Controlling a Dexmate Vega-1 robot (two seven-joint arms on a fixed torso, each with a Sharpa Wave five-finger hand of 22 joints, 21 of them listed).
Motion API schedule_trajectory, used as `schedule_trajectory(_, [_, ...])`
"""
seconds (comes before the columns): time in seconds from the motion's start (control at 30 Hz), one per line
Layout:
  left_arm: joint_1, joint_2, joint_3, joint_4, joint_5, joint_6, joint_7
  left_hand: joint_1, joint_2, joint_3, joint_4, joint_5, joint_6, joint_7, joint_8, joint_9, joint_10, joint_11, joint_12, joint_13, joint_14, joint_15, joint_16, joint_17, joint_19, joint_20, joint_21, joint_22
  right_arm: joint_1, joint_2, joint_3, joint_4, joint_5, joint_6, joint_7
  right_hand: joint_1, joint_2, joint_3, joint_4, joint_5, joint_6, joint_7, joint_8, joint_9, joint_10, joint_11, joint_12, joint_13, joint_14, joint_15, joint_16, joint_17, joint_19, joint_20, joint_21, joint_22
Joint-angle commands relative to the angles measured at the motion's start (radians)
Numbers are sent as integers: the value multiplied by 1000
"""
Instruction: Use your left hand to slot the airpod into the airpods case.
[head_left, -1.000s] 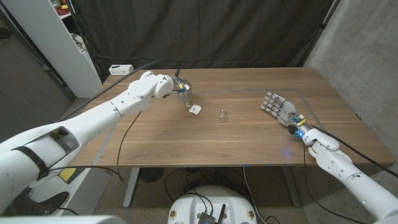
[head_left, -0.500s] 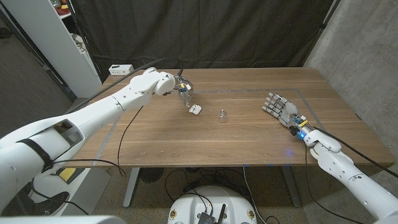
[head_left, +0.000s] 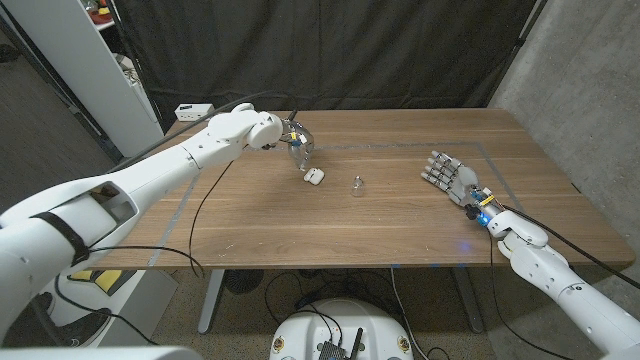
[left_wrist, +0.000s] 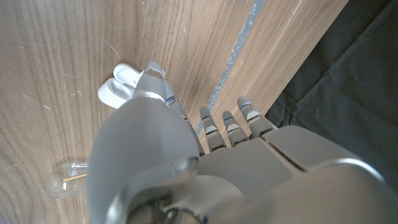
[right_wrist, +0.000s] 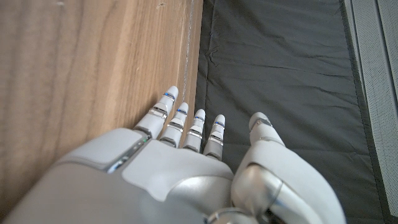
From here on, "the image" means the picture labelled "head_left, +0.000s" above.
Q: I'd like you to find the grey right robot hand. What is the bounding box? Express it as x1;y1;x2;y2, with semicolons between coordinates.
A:
421;149;499;226

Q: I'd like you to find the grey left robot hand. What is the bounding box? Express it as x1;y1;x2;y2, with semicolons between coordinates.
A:
278;118;316;171

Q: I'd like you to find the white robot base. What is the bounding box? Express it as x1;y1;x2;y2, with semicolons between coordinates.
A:
268;298;415;360

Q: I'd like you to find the grey tape outline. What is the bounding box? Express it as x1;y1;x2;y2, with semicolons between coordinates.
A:
147;141;559;269

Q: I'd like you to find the black curtain backdrop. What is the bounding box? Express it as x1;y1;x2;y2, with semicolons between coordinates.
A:
107;0;549;134

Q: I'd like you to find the white power strip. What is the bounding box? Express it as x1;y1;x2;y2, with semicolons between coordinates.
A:
174;103;216;123

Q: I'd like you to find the white table leg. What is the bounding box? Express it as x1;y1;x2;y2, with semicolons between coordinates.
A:
452;267;485;335
197;269;226;335

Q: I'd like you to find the black round floor fan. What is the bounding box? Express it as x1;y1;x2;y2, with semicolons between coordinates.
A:
223;269;265;295

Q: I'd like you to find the black antenna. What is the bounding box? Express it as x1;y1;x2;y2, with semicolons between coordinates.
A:
349;327;365;360

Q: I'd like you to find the black electronics module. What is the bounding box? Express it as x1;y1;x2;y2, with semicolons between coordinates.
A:
317;339;349;360

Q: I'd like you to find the yellow and black floor item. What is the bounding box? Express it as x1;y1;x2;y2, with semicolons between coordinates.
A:
67;268;136;296

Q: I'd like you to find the white shelf cabinet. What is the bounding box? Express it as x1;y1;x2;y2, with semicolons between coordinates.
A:
2;0;166;159

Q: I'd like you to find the black sneaker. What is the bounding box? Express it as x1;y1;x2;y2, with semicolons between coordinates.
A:
52;308;114;348

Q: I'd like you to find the white robot torso edge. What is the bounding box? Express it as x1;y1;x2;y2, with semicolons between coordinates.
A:
0;346;204;360

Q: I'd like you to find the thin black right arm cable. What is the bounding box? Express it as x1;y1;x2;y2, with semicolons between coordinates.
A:
488;228;574;360

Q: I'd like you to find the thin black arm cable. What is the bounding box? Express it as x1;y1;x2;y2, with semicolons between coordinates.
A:
52;159;235;347
488;228;574;360

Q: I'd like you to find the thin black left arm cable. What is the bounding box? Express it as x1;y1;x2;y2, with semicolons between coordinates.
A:
52;159;235;347

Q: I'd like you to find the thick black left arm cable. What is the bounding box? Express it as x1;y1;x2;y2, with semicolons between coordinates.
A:
112;90;300;172

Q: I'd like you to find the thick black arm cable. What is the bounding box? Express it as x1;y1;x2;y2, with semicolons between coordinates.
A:
112;90;300;172
501;204;640;291

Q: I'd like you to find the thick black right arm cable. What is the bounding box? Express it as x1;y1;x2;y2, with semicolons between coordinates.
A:
501;204;640;291

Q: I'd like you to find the grey floor cable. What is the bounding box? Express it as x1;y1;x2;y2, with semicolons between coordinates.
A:
388;267;426;360

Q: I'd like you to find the black floor cable tangle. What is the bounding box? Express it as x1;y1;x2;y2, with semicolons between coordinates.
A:
263;269;396;326

